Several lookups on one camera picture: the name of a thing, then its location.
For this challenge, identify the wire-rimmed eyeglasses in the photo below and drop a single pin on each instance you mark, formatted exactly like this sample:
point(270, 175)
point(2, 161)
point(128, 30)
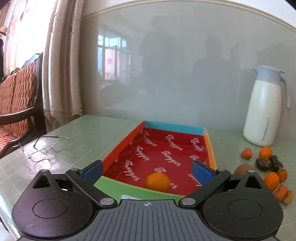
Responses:
point(39, 154)

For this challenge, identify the tan nut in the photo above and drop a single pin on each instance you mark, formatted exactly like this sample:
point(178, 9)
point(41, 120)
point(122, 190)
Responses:
point(289, 197)

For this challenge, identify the dark wrinkled fruit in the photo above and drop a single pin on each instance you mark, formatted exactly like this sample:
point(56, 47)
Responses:
point(263, 164)
point(275, 164)

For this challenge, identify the orange tangerine near jug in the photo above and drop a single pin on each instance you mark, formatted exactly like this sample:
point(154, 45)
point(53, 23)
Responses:
point(265, 152)

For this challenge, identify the straw hat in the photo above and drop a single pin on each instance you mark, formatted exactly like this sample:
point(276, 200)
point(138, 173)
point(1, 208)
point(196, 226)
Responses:
point(3, 30)

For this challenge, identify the beige lace curtain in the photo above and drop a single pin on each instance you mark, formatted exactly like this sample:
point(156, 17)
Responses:
point(60, 67)

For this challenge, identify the colourful cardboard box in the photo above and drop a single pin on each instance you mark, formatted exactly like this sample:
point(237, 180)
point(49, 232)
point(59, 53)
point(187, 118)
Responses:
point(155, 147)

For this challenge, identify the white grey thermos jug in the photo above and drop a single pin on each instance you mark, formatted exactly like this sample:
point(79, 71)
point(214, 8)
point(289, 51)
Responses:
point(264, 107)

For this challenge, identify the orange tangerine front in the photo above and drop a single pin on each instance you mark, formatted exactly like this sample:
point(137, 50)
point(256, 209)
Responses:
point(272, 181)

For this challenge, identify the cut orange fruit piece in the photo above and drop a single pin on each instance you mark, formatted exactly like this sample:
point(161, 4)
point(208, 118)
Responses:
point(280, 192)

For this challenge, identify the small orange fruit piece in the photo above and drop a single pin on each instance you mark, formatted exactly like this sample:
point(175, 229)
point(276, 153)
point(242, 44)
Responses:
point(282, 174)

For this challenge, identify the orange tangerine in box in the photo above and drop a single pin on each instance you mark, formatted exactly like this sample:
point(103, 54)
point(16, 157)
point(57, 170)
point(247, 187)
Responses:
point(158, 182)

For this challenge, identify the brown egg-shaped fruit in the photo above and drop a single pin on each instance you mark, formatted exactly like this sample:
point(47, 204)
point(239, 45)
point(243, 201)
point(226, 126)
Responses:
point(242, 169)

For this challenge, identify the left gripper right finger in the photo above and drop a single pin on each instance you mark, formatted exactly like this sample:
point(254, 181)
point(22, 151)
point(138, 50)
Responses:
point(211, 181)

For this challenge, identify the wooden cushioned bench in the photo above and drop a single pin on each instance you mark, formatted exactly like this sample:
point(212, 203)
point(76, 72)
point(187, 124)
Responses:
point(22, 113)

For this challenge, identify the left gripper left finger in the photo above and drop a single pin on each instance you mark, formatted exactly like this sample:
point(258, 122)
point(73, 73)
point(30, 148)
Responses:
point(85, 179)

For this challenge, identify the hanging dark clothes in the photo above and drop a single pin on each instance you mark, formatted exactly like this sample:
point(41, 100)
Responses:
point(1, 61)

